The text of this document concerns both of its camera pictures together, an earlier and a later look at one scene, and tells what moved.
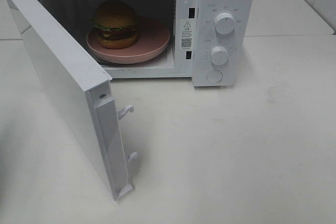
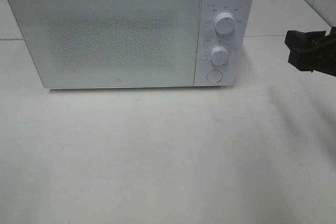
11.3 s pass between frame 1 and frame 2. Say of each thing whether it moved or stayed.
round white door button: stayed
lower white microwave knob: stayed
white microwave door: moved
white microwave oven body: stayed
